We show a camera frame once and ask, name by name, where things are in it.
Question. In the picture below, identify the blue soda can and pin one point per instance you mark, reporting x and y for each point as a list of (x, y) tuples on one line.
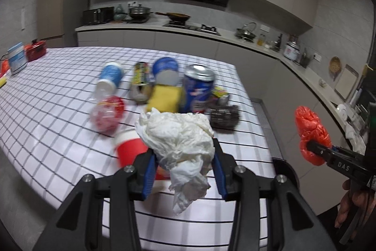
[(197, 85)]

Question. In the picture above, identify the black gas stove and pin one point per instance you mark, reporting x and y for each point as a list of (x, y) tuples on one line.
[(201, 28)]

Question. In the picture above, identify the cutting board leaning on wall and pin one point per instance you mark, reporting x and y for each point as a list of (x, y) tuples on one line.
[(346, 82)]

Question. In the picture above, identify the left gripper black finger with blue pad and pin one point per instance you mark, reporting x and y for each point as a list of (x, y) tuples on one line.
[(130, 184), (239, 184)]

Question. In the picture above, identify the refrigerator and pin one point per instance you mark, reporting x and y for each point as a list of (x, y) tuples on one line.
[(57, 21)]

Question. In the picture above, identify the yellow sponge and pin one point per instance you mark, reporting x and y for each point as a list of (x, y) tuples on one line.
[(164, 98)]

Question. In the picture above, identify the crushed dark snack wrapper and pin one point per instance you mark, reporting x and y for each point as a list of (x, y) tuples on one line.
[(223, 115)]

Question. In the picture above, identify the white rice cooker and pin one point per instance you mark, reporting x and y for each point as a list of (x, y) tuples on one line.
[(292, 50)]

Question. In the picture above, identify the green ceramic gourd vase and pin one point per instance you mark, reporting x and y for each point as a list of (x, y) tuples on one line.
[(119, 14)]

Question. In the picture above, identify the woven basket on wall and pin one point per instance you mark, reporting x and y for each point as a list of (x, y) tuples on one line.
[(335, 66)]

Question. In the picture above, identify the black lidded wok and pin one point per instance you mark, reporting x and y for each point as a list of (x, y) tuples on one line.
[(139, 12)]

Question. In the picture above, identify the white tissue paper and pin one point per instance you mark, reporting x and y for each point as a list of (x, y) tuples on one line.
[(183, 144)]

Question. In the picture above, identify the red lidded pot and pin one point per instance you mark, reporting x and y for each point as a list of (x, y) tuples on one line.
[(35, 50)]

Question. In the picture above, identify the frying pan with handle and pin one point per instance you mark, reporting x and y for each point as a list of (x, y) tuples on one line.
[(176, 17)]

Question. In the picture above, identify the person's right hand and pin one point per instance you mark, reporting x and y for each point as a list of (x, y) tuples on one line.
[(362, 200)]

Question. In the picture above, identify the blue white patterned paper cup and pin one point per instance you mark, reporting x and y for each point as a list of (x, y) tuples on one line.
[(109, 80)]

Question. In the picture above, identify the checkered white tablecloth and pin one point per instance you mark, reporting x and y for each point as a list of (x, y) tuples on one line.
[(48, 144)]

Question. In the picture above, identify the blue white tissue box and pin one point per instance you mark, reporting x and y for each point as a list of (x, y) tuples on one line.
[(17, 59)]

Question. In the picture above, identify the black microwave oven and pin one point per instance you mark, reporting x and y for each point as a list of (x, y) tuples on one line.
[(98, 16)]

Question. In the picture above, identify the red paper cup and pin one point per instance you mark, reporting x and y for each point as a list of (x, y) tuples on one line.
[(128, 145)]

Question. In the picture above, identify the red plastic bag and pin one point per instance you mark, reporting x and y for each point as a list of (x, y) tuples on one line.
[(310, 128)]

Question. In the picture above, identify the clear cup red lid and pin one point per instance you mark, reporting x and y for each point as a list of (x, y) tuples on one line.
[(106, 115)]

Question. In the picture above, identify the yellow green drink can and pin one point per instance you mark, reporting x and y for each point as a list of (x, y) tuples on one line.
[(141, 86)]

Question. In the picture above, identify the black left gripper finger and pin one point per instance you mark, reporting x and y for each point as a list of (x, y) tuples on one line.
[(320, 154)]

